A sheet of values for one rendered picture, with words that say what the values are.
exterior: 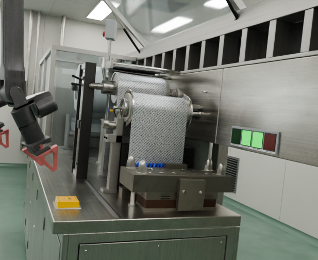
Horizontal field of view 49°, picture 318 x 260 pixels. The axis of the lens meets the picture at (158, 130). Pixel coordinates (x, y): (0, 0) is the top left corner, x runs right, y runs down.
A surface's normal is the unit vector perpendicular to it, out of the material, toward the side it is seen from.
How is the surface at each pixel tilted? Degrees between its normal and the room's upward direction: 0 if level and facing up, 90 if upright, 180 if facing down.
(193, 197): 90
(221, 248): 90
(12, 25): 90
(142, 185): 90
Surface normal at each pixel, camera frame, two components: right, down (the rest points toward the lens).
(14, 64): 0.58, -0.08
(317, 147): -0.92, -0.07
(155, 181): 0.38, 0.08
